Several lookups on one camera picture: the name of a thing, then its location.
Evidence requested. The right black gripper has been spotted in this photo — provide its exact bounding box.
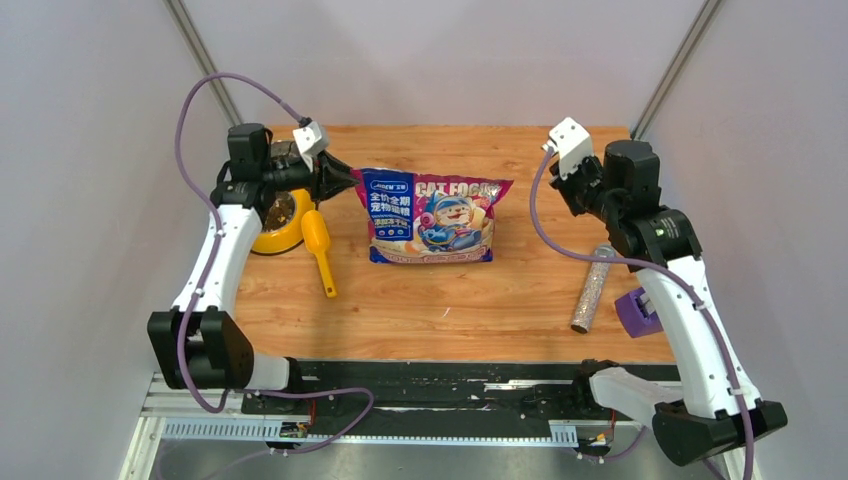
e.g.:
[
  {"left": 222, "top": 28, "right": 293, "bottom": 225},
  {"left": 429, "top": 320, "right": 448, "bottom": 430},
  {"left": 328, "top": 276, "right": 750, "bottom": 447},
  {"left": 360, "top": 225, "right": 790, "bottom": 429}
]
[{"left": 548, "top": 148, "right": 620, "bottom": 224}]

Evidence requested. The yellow plastic scoop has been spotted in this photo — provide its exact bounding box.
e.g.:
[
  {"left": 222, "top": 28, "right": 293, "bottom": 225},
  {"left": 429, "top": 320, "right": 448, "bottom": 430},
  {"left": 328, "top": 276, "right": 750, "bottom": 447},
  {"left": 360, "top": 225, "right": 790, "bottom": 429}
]
[{"left": 301, "top": 210, "right": 338, "bottom": 298}]

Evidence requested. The pink pet food bag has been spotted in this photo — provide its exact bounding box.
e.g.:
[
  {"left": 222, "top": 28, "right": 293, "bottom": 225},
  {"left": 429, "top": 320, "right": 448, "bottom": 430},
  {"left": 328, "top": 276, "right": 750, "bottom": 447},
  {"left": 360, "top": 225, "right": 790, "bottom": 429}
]
[{"left": 354, "top": 168, "right": 513, "bottom": 265}]

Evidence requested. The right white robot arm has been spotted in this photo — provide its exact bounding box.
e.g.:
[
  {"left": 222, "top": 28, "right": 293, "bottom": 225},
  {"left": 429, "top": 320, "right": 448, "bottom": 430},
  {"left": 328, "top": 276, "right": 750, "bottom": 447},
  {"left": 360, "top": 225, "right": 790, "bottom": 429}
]
[{"left": 540, "top": 138, "right": 788, "bottom": 473}]

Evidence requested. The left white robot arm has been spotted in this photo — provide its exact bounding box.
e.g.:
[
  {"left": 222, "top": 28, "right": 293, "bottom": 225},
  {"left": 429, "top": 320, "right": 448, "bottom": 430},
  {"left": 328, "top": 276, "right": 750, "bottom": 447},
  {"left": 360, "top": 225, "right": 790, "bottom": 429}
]
[{"left": 147, "top": 118, "right": 357, "bottom": 413}]

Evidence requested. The glitter cylinder tube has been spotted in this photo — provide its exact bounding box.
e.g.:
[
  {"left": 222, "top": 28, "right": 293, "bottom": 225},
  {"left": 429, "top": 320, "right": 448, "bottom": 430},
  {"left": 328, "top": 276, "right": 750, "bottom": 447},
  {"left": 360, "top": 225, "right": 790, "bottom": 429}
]
[{"left": 570, "top": 261, "right": 611, "bottom": 334}]

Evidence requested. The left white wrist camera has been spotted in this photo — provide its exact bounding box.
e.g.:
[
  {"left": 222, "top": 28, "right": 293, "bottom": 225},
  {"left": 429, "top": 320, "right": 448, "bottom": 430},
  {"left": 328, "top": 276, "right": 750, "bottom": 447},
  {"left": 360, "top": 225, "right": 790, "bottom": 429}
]
[{"left": 292, "top": 117, "right": 330, "bottom": 173}]

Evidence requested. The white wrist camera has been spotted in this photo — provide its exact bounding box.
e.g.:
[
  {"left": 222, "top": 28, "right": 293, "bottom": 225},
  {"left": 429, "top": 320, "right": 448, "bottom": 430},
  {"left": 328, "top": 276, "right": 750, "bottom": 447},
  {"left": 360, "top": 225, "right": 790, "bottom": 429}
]
[
  {"left": 292, "top": 117, "right": 330, "bottom": 173},
  {"left": 541, "top": 117, "right": 594, "bottom": 180}
]

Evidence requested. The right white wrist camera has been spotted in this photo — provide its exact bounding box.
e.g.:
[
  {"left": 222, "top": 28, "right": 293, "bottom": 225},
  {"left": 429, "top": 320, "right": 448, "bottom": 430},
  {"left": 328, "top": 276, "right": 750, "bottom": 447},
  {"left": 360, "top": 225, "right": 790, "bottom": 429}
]
[{"left": 541, "top": 117, "right": 594, "bottom": 180}]

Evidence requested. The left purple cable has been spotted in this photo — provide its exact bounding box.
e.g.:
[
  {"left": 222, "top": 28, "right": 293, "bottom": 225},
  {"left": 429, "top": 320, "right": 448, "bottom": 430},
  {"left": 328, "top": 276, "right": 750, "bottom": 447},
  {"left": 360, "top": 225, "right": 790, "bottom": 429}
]
[{"left": 174, "top": 72, "right": 376, "bottom": 458}]

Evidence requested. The purple cable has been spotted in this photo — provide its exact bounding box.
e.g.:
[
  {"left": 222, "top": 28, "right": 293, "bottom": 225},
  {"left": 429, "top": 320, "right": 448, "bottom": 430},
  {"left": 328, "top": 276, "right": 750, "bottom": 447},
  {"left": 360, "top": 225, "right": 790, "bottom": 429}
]
[
  {"left": 174, "top": 72, "right": 376, "bottom": 458},
  {"left": 528, "top": 146, "right": 757, "bottom": 480}
]

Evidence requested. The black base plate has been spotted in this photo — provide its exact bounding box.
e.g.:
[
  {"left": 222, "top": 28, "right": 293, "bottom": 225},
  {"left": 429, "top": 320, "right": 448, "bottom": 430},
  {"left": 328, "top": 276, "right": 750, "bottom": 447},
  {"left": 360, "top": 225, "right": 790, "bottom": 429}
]
[{"left": 227, "top": 360, "right": 630, "bottom": 439}]

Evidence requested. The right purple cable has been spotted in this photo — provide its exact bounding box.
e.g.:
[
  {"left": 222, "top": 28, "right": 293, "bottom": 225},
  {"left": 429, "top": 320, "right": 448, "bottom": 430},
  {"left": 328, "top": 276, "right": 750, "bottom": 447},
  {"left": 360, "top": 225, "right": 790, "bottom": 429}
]
[{"left": 528, "top": 146, "right": 757, "bottom": 480}]

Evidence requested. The aluminium frame rail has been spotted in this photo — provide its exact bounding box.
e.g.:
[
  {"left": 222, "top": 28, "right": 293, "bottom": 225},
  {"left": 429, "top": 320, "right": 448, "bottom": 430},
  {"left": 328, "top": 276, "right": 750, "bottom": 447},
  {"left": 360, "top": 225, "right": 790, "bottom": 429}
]
[{"left": 120, "top": 362, "right": 661, "bottom": 479}]

